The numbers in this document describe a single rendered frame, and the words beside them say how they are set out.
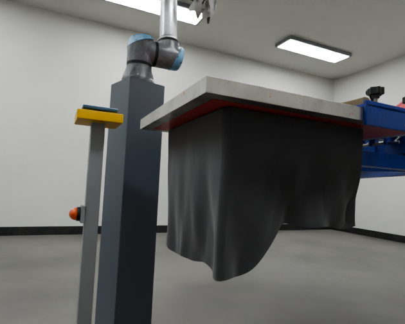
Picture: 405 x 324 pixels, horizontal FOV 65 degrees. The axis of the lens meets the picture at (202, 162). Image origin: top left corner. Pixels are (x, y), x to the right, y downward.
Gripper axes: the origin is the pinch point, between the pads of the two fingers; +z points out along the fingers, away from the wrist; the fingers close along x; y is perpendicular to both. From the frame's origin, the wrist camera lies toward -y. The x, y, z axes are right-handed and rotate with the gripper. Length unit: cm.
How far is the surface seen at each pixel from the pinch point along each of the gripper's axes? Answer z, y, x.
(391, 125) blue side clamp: 41, -53, -27
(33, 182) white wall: 69, 372, -42
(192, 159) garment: 53, -12, 13
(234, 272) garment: 82, -30, 12
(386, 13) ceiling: -164, 56, -347
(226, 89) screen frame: 40, -36, 24
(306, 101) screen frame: 39, -43, 2
